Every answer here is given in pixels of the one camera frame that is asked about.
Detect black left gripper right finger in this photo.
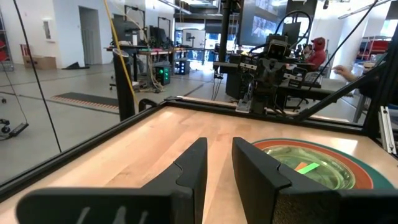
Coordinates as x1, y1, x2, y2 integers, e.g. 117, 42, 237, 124
232, 136, 398, 224

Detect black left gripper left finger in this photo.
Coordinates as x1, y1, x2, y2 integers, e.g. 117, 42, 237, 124
15, 137, 208, 224

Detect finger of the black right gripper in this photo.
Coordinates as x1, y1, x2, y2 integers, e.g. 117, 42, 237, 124
271, 60, 281, 91
262, 60, 272, 91

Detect green transparent plastic plate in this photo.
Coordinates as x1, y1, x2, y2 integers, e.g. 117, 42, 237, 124
262, 145, 358, 190

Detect red-orange opaque plastic plate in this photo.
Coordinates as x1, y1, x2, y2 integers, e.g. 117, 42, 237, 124
253, 139, 374, 190

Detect person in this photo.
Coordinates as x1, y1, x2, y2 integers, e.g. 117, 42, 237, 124
297, 43, 313, 62
306, 37, 328, 73

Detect person's hand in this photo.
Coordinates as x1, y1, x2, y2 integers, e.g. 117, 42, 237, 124
331, 64, 358, 83

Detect black tall pillar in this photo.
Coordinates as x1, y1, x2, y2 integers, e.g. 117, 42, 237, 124
218, 0, 233, 63

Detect computer with green lights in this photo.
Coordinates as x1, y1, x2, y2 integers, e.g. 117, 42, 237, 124
154, 64, 172, 86

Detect silver aluminium extrusion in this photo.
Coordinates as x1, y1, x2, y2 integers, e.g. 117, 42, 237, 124
377, 105, 398, 156

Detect large dark green plastic plate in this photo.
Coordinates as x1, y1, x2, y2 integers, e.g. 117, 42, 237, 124
252, 138, 396, 190

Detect black hazard-striped floor mat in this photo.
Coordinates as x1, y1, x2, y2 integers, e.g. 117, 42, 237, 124
50, 91, 121, 112

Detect grey door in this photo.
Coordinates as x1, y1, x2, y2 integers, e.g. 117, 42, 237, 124
78, 6, 104, 66

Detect brown cardboard box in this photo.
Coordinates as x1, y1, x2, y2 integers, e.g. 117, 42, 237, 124
22, 54, 58, 71

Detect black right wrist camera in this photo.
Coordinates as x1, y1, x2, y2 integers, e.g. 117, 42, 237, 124
266, 34, 290, 61

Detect large dark wall screen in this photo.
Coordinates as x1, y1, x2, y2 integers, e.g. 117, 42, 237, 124
239, 0, 289, 47

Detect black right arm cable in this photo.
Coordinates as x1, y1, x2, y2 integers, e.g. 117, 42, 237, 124
248, 10, 313, 55

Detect black aluminium table frame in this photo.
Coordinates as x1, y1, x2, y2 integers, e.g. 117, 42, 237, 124
0, 30, 398, 203

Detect black cylindrical post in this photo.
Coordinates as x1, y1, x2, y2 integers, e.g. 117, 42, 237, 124
111, 47, 137, 123

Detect yellow hanging cable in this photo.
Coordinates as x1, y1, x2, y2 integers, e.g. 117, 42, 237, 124
103, 0, 140, 106

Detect black thin slanted cable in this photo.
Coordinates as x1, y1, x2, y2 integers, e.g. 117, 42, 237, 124
12, 0, 63, 154

